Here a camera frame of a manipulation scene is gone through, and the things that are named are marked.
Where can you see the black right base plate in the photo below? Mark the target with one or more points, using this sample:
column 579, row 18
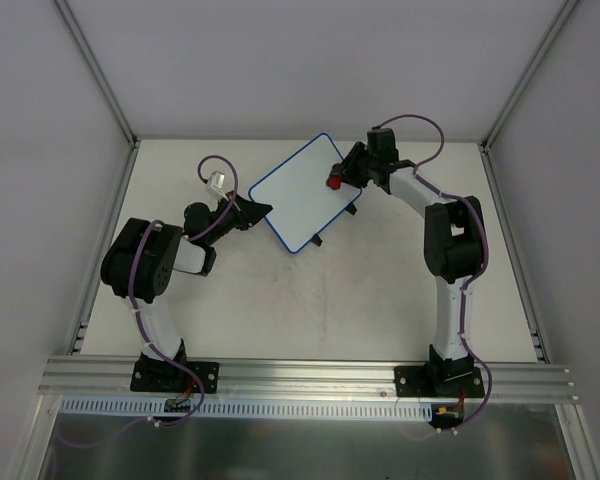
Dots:
column 420, row 381

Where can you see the blue framed whiteboard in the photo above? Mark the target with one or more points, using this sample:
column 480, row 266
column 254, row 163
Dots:
column 303, row 205

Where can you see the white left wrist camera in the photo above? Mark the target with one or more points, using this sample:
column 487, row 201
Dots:
column 214, row 185

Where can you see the aluminium mounting rail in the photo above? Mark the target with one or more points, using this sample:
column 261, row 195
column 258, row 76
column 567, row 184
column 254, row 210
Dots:
column 306, row 380

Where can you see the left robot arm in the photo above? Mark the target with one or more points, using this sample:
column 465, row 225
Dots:
column 139, row 264

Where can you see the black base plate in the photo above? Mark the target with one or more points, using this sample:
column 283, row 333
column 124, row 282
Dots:
column 155, row 376
column 420, row 381

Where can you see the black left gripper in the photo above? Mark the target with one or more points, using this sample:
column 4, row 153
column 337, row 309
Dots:
column 241, row 212

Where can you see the red whiteboard eraser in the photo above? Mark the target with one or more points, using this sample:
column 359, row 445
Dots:
column 334, row 179

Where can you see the left aluminium frame post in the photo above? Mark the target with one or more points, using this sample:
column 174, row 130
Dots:
column 83, row 46

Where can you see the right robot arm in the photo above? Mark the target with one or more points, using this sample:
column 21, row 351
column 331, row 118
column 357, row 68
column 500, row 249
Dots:
column 455, row 253

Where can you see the slotted white cable duct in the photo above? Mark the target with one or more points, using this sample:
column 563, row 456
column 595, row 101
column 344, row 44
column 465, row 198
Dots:
column 162, row 407

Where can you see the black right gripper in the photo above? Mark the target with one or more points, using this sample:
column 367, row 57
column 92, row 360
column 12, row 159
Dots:
column 362, row 163

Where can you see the right aluminium frame post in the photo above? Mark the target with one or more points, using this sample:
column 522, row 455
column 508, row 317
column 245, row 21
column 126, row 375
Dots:
column 538, row 56

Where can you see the aluminium frame post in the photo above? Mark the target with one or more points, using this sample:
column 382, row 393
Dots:
column 538, row 56
column 83, row 46

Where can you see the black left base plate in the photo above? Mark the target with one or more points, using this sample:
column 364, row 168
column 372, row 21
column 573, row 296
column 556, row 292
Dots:
column 155, row 376

